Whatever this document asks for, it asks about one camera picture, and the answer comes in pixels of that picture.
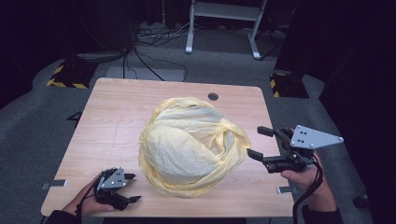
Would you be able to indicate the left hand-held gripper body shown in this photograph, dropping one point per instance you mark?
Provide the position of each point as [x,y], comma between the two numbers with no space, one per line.
[110,185]

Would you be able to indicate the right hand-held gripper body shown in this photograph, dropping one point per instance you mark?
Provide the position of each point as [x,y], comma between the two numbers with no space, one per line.
[299,149]

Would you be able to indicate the yellow plastic bag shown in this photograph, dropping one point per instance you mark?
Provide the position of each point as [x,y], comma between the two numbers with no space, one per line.
[183,149]

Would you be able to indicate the person's left hand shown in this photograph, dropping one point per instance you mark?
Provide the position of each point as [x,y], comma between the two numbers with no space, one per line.
[85,202]

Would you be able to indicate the person's right hand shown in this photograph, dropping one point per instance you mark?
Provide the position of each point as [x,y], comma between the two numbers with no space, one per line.
[306,180]

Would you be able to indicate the grey tape strip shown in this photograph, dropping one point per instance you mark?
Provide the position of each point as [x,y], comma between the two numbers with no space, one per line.
[284,189]
[54,183]

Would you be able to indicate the yellow black striped floor base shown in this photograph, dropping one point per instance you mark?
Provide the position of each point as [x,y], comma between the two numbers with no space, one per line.
[71,74]
[288,85]

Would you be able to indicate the small black floor object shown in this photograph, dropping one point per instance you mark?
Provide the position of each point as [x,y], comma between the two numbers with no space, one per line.
[361,201]

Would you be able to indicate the black triangular bracket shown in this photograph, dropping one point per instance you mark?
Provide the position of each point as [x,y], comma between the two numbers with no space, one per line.
[75,117]

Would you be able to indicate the white metal stand frame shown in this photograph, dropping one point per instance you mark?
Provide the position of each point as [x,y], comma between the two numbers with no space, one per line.
[224,12]

